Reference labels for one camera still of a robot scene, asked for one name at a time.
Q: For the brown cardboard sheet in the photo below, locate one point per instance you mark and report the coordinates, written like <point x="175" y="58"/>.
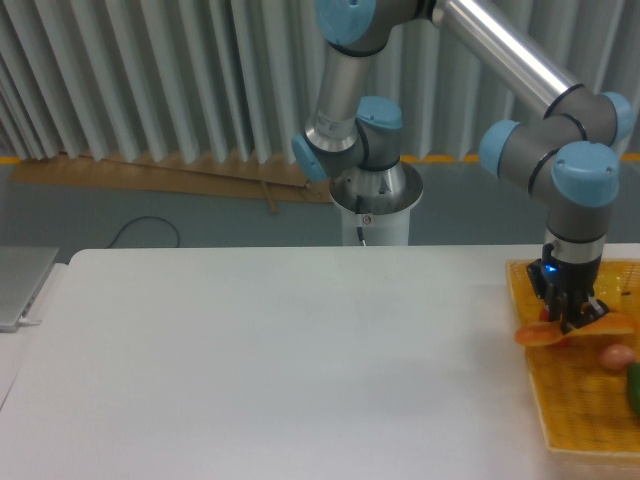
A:
<point x="273" y="181"/>

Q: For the orange baguette bread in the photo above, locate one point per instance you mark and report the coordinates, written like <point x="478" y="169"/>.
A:
<point x="549" y="333"/>

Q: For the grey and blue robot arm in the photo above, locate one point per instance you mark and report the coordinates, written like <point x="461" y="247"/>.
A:
<point x="567" y="161"/>

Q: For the green vegetable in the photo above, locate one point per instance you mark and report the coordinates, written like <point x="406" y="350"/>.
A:
<point x="633" y="387"/>

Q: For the yellow woven basket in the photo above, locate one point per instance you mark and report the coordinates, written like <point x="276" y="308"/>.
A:
<point x="583" y="407"/>

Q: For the silver laptop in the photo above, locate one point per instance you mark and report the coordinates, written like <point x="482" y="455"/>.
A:
<point x="24" y="271"/>

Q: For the pink egg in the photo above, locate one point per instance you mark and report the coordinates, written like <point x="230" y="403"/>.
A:
<point x="617" y="357"/>

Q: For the yellow bell pepper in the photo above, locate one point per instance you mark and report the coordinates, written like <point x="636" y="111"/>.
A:
<point x="612" y="288"/>

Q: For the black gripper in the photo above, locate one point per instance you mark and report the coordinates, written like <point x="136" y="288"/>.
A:
<point x="556" y="280"/>

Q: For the white laptop cable plug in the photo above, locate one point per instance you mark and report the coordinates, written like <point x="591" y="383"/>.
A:
<point x="27" y="322"/>

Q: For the red bell pepper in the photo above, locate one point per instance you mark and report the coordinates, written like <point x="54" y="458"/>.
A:
<point x="544" y="316"/>

